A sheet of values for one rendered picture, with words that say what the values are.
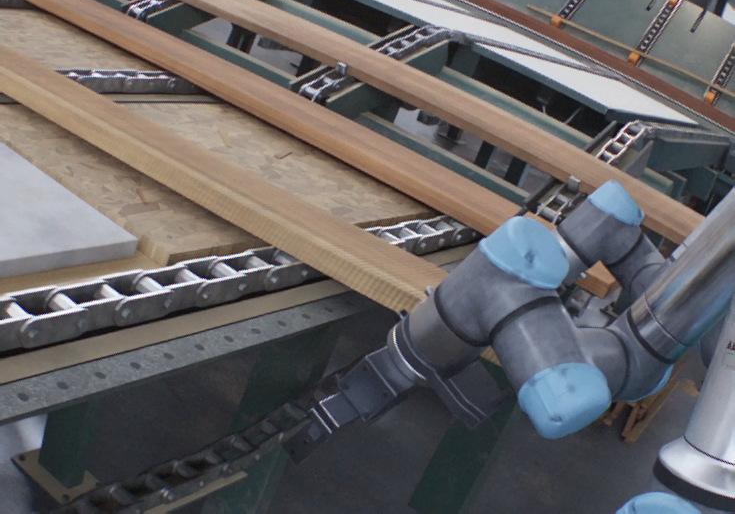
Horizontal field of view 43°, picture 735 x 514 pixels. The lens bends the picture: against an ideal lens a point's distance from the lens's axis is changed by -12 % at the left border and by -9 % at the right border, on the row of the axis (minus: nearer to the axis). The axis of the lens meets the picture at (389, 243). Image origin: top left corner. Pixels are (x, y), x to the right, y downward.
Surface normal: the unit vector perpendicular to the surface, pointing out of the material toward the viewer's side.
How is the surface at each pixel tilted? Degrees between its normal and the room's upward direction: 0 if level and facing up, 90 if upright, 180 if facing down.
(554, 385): 69
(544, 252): 25
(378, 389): 97
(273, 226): 90
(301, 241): 90
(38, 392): 0
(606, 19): 46
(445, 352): 109
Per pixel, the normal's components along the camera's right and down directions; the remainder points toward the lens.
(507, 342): -0.72, -0.05
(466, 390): 0.59, -0.62
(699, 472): -0.29, -0.70
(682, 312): -0.48, 0.22
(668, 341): -0.17, 0.49
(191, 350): 0.37, -0.88
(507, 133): 0.18, -0.79
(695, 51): -0.07, -0.55
